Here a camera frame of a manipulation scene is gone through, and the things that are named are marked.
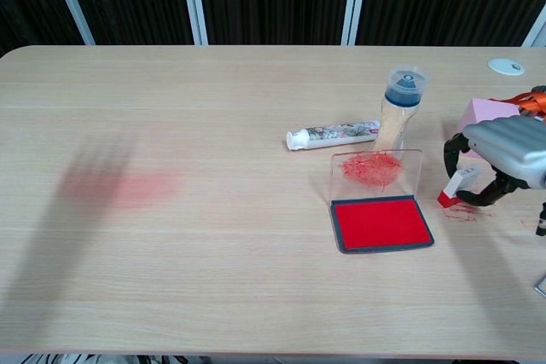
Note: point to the clear bottle dark blue cap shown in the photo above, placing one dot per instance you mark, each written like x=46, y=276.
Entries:
x=399, y=99

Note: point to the red white stamp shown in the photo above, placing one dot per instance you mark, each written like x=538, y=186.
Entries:
x=458, y=183

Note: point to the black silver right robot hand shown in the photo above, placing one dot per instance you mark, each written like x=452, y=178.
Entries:
x=507, y=142

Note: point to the red ink pad clear lid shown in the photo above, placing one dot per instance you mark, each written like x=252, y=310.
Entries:
x=379, y=225

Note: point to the floral printed white tube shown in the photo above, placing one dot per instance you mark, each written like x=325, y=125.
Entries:
x=337, y=134

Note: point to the orange ribbon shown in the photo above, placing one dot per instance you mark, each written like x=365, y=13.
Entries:
x=533, y=99

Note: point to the white partition frame post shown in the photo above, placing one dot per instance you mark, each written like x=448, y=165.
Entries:
x=355, y=1
x=70, y=1
x=194, y=1
x=536, y=31

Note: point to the pink cube box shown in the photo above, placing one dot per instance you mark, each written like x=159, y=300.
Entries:
x=486, y=110

